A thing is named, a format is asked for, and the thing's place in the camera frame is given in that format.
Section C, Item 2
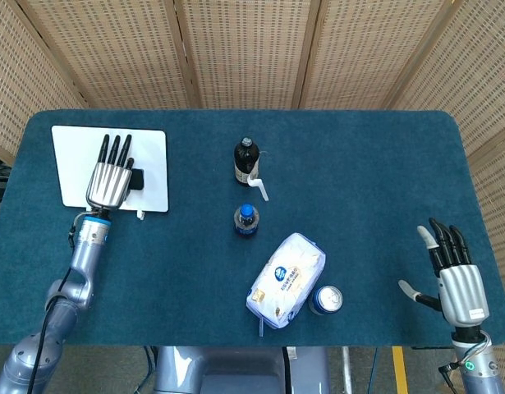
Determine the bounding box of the woven bamboo folding screen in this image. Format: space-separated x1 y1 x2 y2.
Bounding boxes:
0 0 505 394

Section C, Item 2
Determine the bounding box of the blue-capped drink bottle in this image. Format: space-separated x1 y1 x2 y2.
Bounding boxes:
234 204 260 240

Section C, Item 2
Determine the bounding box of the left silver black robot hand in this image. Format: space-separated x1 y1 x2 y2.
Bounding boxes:
85 134 135 213

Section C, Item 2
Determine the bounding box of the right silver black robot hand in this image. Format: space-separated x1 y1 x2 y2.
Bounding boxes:
397 218 491 332

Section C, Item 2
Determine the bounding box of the dark brown glass bottle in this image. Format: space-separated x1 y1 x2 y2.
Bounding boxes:
233 137 261 188

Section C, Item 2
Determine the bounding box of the white plastic hook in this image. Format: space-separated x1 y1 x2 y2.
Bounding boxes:
248 176 270 202

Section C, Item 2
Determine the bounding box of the blue table mat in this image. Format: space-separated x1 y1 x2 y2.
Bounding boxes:
0 108 505 348

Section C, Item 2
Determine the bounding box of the blue drink can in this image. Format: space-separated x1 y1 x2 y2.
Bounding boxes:
309 285 344 316

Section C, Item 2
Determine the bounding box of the blue cable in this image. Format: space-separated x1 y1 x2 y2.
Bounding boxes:
369 346 379 394

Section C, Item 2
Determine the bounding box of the white rectangular tray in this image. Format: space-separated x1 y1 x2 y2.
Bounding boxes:
51 125 170 213

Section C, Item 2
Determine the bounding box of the white snack bag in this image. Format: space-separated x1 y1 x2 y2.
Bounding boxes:
246 232 327 337

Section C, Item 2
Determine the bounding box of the black cable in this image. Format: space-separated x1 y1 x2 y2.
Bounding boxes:
281 346 293 394

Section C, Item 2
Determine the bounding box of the silver-blue robot torso base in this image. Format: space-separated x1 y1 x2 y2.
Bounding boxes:
152 346 331 394

